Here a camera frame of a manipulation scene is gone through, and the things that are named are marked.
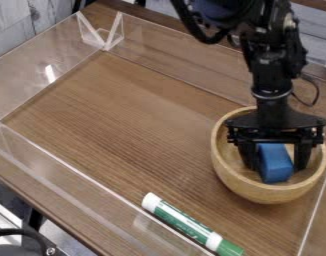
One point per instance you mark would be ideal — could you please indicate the clear acrylic tray wall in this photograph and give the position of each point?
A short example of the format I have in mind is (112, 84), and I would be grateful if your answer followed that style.
(110, 99)

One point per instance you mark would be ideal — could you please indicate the black device with screw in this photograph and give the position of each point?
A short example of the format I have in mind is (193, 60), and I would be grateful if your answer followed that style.
(31, 248)

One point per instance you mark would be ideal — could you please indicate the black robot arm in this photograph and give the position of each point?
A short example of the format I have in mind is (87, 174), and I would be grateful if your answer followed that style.
(266, 26)

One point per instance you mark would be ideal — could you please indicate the brown wooden bowl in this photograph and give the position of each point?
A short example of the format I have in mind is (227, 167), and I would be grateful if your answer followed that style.
(243, 181)

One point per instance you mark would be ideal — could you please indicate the blue foam block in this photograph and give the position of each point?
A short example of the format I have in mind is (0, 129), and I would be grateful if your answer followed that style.
(275, 164)

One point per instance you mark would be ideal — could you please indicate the green and white marker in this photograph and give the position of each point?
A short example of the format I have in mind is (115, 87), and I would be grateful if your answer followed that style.
(189, 226)

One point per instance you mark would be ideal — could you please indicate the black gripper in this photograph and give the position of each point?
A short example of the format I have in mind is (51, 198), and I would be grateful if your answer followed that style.
(274, 123)

